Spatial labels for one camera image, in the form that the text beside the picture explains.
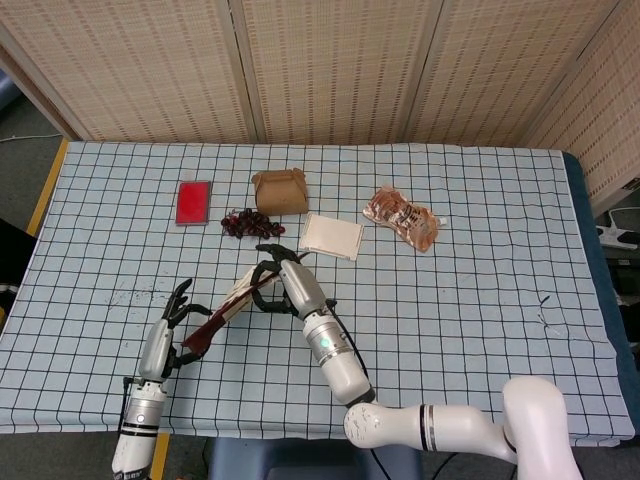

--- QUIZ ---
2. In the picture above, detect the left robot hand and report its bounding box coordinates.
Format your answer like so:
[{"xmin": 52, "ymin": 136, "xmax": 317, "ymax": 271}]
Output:
[{"xmin": 137, "ymin": 278, "xmax": 213, "ymax": 385}]

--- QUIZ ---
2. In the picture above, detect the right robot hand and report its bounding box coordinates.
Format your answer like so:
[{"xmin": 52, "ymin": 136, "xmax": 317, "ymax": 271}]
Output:
[{"xmin": 252, "ymin": 243, "xmax": 327, "ymax": 321}]

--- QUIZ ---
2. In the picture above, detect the woven bamboo folding screen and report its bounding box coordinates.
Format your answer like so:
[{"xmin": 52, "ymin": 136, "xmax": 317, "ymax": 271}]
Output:
[{"xmin": 0, "ymin": 0, "xmax": 640, "ymax": 211}]

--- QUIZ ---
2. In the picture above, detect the dark red grape bunch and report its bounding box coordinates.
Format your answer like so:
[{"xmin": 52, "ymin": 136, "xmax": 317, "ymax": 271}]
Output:
[{"xmin": 220, "ymin": 209, "xmax": 286, "ymax": 239}]

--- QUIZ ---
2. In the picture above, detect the dark red fan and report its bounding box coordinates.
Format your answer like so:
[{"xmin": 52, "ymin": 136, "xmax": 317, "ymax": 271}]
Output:
[{"xmin": 180, "ymin": 254, "xmax": 314, "ymax": 355}]

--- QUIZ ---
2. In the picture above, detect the blue padded chair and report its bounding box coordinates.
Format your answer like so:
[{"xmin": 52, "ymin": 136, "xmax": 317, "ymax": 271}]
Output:
[{"xmin": 207, "ymin": 438, "xmax": 426, "ymax": 480}]

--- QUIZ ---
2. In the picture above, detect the brown kraft gable box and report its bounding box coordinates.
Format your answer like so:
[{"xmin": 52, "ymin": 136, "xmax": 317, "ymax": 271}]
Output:
[{"xmin": 250, "ymin": 168, "xmax": 309, "ymax": 217}]

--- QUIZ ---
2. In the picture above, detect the red ink stamp pad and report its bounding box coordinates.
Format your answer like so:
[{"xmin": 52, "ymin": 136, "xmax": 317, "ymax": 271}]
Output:
[{"xmin": 175, "ymin": 180, "xmax": 213, "ymax": 227}]

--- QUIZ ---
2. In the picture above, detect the blue checked tablecloth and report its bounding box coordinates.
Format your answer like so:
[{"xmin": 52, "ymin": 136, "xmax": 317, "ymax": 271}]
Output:
[{"xmin": 0, "ymin": 139, "xmax": 635, "ymax": 441}]

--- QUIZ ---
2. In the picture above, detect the brown sauce spout pouch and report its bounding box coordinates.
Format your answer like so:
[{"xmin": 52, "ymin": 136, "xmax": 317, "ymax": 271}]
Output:
[{"xmin": 362, "ymin": 185, "xmax": 448, "ymax": 253}]

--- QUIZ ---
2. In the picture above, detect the white plastic tray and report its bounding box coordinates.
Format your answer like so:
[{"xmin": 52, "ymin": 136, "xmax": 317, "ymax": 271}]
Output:
[{"xmin": 298, "ymin": 211, "xmax": 365, "ymax": 262}]

